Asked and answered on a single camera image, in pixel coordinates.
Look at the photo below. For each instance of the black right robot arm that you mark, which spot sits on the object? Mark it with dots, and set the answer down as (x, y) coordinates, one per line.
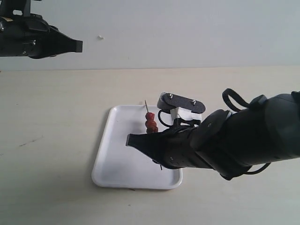
(230, 142)

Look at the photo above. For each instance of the dark red fruit piece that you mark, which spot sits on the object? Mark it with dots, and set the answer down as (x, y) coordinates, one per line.
(152, 129)

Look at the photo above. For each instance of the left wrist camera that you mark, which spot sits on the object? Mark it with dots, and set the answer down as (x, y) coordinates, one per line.
(7, 7)

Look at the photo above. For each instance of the white rectangular plastic tray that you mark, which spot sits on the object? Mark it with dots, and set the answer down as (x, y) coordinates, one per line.
(119, 166)

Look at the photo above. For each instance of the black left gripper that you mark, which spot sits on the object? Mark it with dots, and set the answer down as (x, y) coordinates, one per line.
(36, 39)

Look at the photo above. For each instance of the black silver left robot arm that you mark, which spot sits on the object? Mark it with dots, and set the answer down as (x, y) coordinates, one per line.
(7, 26)

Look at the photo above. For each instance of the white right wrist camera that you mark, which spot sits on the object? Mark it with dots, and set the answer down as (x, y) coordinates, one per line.
(181, 109)

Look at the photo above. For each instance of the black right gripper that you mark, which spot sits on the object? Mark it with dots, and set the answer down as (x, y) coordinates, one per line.
(170, 148)

